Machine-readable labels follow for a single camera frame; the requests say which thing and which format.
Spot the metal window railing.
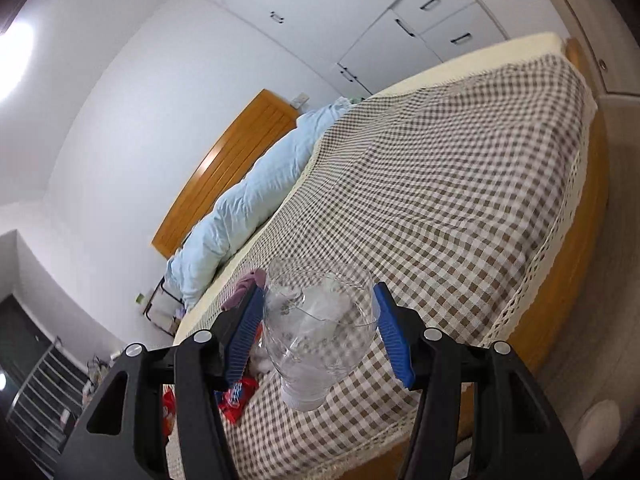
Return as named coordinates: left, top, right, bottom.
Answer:
left=6, top=338, right=88, bottom=478

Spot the clear plastic bottle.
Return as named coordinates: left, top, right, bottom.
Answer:
left=262, top=258, right=380, bottom=412

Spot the brown checkered bedspread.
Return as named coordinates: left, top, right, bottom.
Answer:
left=164, top=54, right=599, bottom=480

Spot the wooden headboard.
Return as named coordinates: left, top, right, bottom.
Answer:
left=152, top=89, right=299, bottom=258

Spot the light blue duvet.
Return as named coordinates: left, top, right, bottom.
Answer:
left=165, top=96, right=354, bottom=318

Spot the red snack wrapper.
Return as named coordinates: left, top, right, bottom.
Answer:
left=162, top=376, right=259, bottom=439

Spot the purple towel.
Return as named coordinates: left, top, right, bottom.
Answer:
left=221, top=268, right=267, bottom=311

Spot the white wardrobe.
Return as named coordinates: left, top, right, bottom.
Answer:
left=209, top=0, right=506, bottom=98

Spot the black bedside rack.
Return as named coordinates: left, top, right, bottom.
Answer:
left=142, top=278, right=184, bottom=337

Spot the wooden bed frame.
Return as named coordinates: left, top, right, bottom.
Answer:
left=340, top=38, right=608, bottom=479

